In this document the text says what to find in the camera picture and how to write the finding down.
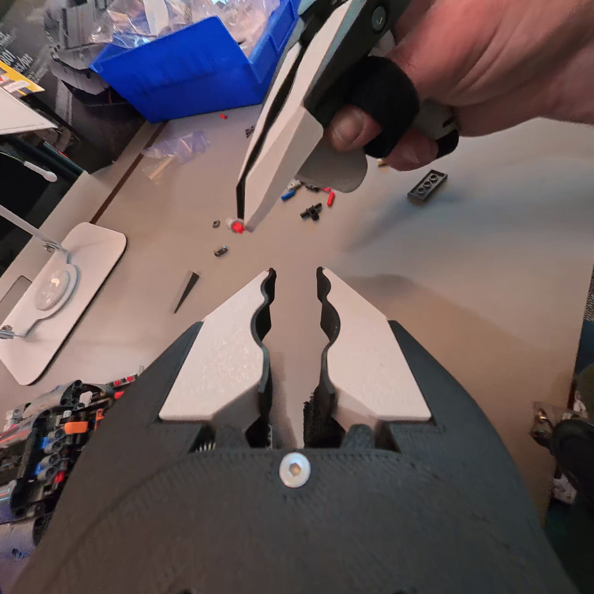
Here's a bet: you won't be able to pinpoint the small clear plastic bag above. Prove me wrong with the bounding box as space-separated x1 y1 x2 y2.
140 131 210 184

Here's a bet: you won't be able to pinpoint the person's right hand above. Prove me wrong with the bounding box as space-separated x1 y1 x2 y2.
325 0 594 172

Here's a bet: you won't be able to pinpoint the person's green clothing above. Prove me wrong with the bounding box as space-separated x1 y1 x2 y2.
544 483 594 594

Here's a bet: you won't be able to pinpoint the black pouch with metal clip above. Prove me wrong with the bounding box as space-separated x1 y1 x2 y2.
529 400 594 506

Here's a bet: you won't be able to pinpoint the white book stand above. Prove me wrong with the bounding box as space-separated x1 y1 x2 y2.
0 158 127 387

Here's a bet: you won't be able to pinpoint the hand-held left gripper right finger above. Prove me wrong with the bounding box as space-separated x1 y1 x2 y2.
316 267 432 428

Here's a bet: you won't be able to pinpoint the black wedge lego piece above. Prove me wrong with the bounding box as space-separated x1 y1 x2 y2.
174 271 200 315

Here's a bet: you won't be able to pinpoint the black lego set box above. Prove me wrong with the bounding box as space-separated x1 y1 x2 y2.
0 0 147 173

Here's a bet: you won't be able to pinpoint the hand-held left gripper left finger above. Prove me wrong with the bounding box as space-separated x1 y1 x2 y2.
159 268 278 425

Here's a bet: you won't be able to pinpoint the blue plastic bin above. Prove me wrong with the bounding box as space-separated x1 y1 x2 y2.
89 0 303 124

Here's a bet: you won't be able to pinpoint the crumpled clear plastic bags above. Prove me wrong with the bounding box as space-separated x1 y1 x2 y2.
88 0 300 58

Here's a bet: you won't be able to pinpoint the dark grey lego plate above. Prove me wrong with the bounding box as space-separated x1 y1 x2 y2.
407 169 449 203

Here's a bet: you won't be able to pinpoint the grey black lego vehicle model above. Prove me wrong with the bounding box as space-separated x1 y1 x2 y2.
0 364 142 557

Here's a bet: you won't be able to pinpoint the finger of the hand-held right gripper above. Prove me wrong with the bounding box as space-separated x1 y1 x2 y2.
236 42 302 221
241 0 367 233

